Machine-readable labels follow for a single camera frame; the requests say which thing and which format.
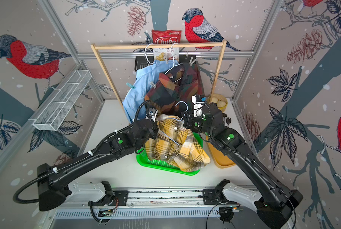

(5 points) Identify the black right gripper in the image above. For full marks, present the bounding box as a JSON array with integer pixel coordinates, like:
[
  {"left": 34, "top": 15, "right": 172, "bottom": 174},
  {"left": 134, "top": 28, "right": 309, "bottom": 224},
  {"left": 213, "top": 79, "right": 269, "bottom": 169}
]
[{"left": 180, "top": 111, "right": 215, "bottom": 140}]

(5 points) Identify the yellow plaid long-sleeve shirt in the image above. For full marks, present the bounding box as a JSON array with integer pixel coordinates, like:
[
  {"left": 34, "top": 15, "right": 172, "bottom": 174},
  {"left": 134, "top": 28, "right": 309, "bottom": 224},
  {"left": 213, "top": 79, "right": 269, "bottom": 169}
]
[{"left": 145, "top": 114, "right": 211, "bottom": 172}]

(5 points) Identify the light blue wire hanger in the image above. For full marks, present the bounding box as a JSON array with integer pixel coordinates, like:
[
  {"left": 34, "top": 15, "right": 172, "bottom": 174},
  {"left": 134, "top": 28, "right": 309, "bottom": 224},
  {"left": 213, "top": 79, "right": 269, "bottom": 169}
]
[{"left": 156, "top": 101, "right": 189, "bottom": 148}]

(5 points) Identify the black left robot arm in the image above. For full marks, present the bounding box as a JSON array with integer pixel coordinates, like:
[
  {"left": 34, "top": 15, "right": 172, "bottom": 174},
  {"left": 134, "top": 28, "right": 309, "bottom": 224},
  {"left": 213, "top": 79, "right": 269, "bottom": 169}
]
[{"left": 13, "top": 100, "right": 158, "bottom": 211}]

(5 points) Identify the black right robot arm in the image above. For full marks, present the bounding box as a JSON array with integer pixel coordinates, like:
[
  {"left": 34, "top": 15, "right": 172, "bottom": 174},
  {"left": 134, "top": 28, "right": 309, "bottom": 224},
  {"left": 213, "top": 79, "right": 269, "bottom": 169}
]
[{"left": 181, "top": 103, "right": 303, "bottom": 229}]

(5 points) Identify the light blue long-sleeve shirt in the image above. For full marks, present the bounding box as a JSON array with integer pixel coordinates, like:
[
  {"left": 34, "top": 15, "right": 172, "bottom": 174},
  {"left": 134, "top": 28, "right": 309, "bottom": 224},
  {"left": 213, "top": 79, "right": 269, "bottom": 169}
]
[{"left": 123, "top": 60, "right": 172, "bottom": 123}]

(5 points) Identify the green plastic mesh basket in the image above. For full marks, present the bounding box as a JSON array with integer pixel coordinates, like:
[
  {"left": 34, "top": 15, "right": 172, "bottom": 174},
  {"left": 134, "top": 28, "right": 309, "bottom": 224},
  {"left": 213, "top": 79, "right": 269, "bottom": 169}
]
[{"left": 136, "top": 132, "right": 210, "bottom": 176}]

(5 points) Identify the dark multicolour plaid shirt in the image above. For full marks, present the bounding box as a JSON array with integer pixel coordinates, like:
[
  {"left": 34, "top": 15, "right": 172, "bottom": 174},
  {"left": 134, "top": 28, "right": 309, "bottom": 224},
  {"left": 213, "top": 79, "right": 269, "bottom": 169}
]
[{"left": 144, "top": 63, "right": 205, "bottom": 115}]

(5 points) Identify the white clothespin on dark shirt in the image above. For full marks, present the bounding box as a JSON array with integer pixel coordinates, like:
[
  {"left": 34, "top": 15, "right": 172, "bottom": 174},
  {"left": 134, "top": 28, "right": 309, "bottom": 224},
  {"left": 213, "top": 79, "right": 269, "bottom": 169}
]
[{"left": 150, "top": 82, "right": 156, "bottom": 89}]

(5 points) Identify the teal clothespin on blue shirt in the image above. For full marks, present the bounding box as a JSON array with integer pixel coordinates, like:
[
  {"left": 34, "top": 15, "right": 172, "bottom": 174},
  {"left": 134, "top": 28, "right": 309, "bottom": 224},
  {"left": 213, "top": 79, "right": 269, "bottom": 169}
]
[{"left": 126, "top": 83, "right": 136, "bottom": 89}]

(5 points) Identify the yellow plastic tray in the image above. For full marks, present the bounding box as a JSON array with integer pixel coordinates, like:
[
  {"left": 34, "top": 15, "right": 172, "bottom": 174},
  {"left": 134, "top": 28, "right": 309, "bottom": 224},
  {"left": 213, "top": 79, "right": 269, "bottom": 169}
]
[{"left": 207, "top": 142, "right": 236, "bottom": 169}]

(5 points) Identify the white cassava chips bag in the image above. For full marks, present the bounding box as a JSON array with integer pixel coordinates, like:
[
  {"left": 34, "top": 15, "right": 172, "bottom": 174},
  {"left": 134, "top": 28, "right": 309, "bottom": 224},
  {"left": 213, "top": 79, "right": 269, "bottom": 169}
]
[{"left": 153, "top": 47, "right": 180, "bottom": 61}]

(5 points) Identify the red Chuba chips bag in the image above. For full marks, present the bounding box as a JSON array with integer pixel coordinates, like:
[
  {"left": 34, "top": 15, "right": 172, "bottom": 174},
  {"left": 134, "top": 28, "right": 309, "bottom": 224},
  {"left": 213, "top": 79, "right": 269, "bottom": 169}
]
[{"left": 151, "top": 30, "right": 182, "bottom": 44}]

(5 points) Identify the white wire hanger right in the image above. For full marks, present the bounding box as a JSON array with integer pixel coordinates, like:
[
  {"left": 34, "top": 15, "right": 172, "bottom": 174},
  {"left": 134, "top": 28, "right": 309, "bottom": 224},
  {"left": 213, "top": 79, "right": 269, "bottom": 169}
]
[{"left": 164, "top": 43, "right": 182, "bottom": 74}]

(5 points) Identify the white wire hanger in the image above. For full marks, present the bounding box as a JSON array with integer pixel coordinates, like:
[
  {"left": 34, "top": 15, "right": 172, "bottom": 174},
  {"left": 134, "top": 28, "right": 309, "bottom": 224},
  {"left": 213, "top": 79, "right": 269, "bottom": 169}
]
[
  {"left": 144, "top": 42, "right": 160, "bottom": 66},
  {"left": 164, "top": 43, "right": 182, "bottom": 74}
]

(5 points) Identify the white wire hanger left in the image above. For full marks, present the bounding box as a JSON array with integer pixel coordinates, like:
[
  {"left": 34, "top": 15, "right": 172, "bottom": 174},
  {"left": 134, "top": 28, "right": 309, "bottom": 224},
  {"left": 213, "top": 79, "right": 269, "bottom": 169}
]
[{"left": 144, "top": 42, "right": 160, "bottom": 66}]

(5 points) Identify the black wall-mounted basket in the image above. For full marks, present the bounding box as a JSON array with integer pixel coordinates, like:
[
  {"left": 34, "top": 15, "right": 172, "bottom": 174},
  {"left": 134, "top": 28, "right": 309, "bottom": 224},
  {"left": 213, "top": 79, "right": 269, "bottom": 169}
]
[{"left": 134, "top": 55, "right": 196, "bottom": 71}]

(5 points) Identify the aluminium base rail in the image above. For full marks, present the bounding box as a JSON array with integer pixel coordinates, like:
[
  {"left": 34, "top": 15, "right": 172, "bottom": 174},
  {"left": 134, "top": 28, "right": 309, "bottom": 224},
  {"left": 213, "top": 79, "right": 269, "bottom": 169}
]
[{"left": 48, "top": 185, "right": 283, "bottom": 210}]

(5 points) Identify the wooden clothes rack frame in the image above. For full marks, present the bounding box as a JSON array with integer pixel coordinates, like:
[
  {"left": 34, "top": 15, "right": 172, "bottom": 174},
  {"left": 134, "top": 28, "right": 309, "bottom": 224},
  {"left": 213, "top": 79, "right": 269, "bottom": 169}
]
[{"left": 90, "top": 39, "right": 227, "bottom": 111}]

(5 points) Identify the white wire mesh shelf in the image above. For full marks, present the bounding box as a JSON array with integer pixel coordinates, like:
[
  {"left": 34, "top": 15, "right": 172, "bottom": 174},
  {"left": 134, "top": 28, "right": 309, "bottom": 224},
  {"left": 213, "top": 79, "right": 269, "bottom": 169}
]
[{"left": 33, "top": 70, "right": 92, "bottom": 131}]

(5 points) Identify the aluminium frame corner post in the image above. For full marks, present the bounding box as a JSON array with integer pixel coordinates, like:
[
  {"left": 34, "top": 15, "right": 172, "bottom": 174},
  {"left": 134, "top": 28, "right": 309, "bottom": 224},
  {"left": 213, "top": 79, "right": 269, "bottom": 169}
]
[{"left": 37, "top": 0, "right": 105, "bottom": 102}]

